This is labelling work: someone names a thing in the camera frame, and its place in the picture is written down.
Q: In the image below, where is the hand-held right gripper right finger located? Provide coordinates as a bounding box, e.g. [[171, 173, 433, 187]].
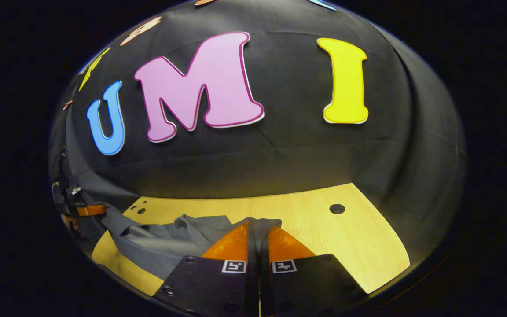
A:
[[259, 222, 368, 317]]

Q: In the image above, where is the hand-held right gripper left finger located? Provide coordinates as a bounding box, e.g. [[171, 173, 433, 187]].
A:
[[152, 219, 258, 317]]

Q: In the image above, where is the grey button-up shirt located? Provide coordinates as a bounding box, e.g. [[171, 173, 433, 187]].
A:
[[71, 172, 283, 282]]

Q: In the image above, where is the black backdrop cloth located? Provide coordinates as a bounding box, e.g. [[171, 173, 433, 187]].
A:
[[49, 0, 467, 265]]

